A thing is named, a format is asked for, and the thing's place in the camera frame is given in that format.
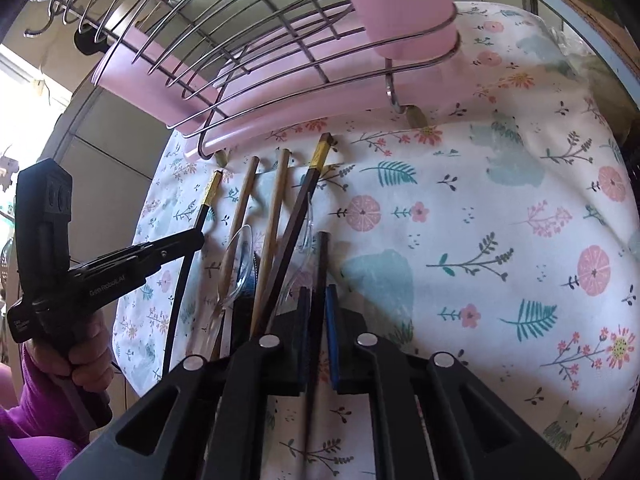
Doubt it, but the black rubber knob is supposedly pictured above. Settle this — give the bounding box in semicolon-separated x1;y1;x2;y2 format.
74;25;108;57

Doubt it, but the black chopstick with gold end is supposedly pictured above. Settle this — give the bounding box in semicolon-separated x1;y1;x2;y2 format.
160;170;224;378

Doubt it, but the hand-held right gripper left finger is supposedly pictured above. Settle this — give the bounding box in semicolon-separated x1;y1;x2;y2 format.
56;286;313;480

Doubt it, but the pink drip tray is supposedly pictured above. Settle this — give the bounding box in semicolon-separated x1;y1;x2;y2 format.
90;2;481;161

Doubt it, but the pink utensil holder cup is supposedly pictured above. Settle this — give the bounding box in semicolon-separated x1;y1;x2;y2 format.
327;0;461;58

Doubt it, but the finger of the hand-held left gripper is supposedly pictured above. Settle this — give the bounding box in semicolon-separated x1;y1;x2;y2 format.
144;230;207;264

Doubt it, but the clear plastic spoon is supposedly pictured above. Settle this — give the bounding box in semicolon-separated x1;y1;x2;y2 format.
277;200;321;311
197;225;257;358

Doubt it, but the metal wire dish rack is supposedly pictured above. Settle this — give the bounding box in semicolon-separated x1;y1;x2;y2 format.
22;0;461;161

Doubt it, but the light wooden chopstick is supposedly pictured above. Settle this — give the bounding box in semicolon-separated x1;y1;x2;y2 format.
249;148;292;341
212;156;261;361

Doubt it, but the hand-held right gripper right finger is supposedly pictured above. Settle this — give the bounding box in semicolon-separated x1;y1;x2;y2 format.
325;284;583;480

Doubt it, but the metal shelf rack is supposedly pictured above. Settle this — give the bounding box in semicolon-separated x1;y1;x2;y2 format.
520;0;640;161

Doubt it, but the plain dark brown chopstick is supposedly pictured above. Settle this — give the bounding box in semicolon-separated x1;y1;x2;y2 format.
302;231;331;466

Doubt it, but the dark brown gold-patterned chopstick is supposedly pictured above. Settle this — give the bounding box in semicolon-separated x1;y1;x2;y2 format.
257;132;335;333

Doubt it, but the person's left hand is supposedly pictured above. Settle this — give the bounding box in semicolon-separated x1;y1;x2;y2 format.
22;305;115;413

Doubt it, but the kitchen window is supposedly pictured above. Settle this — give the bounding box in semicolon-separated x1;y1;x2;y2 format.
0;42;73;171

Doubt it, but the floral tablecloth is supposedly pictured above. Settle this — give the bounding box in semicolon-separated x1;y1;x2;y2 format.
112;2;640;480

